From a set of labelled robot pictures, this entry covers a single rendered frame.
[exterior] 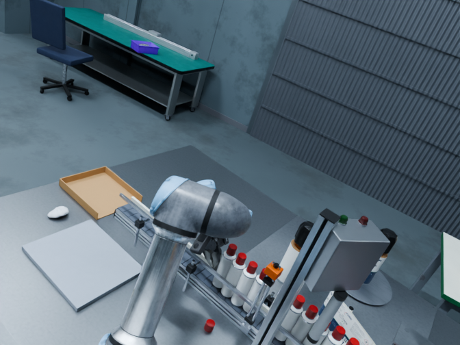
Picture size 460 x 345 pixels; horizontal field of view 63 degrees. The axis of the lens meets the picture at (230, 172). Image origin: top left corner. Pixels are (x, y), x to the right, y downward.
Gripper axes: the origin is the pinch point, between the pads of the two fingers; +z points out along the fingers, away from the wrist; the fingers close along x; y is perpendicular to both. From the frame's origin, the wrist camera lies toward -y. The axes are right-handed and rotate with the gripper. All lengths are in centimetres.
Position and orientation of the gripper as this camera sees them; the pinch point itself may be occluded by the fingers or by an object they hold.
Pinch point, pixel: (213, 268)
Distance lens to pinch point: 152.9
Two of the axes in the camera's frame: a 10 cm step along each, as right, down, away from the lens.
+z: 1.3, 9.7, 2.1
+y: 5.9, -2.4, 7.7
